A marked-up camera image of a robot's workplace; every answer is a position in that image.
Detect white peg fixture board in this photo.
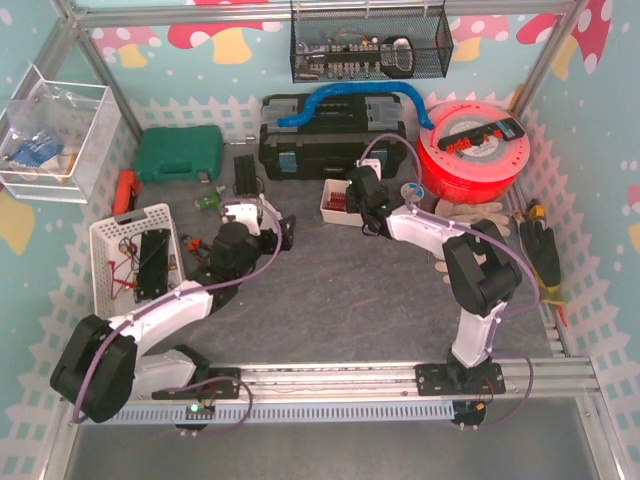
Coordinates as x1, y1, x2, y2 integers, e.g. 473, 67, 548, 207
258, 193, 282, 230

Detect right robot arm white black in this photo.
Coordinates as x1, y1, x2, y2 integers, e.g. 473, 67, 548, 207
346, 165, 522, 396

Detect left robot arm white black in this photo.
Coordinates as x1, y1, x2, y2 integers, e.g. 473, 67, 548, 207
50, 215, 296, 424

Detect red springs in tray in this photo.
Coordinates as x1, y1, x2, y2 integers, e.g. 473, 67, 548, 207
326, 191, 347, 212

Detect white rectangular parts tray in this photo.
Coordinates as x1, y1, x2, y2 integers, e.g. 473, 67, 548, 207
320, 179, 363, 227

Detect black plastic toolbox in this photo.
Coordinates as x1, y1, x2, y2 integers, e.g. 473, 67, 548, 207
258, 94, 407, 181

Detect black battery holder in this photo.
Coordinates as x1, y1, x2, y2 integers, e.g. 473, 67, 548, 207
234, 155, 259, 197

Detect lower beige work glove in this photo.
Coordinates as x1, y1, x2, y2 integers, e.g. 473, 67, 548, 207
435, 261, 451, 285

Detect beige work glove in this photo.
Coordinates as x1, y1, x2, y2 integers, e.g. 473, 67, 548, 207
435, 261, 451, 285
434, 199, 511, 237

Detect upper beige work glove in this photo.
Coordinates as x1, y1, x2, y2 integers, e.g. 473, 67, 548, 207
434, 199, 511, 237

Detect green plastic tool case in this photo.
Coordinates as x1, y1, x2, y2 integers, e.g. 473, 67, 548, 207
133, 125, 224, 183

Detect black device in basket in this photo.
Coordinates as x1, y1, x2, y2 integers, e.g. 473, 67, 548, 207
135, 229, 170, 301

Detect red filament spool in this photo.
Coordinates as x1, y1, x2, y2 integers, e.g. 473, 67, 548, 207
416, 100, 531, 204

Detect white perforated plastic basket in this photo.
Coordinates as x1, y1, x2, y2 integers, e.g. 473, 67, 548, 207
89, 203, 185, 318

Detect black red terminal strip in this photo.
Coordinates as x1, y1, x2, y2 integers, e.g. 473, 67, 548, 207
437, 117, 525, 154

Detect black yellow rubber glove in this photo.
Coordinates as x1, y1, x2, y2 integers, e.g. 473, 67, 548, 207
519, 220, 565, 306

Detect blue white work glove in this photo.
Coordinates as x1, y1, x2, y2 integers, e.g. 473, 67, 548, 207
9, 130, 63, 168

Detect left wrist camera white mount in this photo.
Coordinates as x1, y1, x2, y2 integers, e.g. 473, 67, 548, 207
221, 199, 261, 236

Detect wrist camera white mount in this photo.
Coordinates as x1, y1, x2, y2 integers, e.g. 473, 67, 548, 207
356, 158, 382, 180
221, 199, 261, 236

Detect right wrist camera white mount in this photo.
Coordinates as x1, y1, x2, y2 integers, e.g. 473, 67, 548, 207
356, 158, 382, 180

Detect small solder wire spool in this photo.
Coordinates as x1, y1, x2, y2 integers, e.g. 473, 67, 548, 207
400, 182, 425, 203

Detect red handled pliers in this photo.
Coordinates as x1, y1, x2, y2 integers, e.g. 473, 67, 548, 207
181, 234, 212, 261

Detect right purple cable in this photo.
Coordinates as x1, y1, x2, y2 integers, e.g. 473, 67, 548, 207
357, 132, 543, 431

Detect blue corrugated hose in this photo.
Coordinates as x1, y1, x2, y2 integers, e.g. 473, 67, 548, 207
277, 81, 436, 132

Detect orange handled tool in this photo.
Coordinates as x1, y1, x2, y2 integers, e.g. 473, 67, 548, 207
112, 169, 140, 216

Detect red wires in basket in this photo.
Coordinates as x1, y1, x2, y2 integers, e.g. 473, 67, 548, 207
107, 239, 141, 301

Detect black wire mesh basket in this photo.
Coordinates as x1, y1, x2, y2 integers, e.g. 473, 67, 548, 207
290, 1, 453, 83

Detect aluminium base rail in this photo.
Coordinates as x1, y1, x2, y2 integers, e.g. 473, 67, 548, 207
134, 355, 601, 401

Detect white slotted cable duct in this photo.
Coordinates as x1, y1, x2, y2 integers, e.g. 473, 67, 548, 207
107, 400, 455, 425

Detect clear acrylic wall box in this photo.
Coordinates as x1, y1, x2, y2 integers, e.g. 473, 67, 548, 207
1, 65, 121, 204

